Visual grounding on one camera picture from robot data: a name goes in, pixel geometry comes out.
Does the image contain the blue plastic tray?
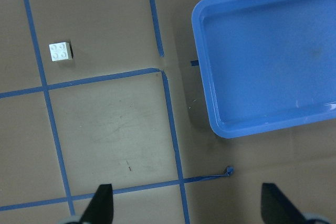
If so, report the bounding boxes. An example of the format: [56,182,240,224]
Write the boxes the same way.
[192,0,335,138]

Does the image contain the white block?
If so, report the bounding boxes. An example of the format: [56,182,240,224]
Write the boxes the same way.
[49,42,73,62]

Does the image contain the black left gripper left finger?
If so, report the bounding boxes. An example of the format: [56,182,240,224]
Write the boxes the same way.
[79,184,114,224]

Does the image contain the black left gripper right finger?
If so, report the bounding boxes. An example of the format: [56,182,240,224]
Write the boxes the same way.
[261,183,307,223]

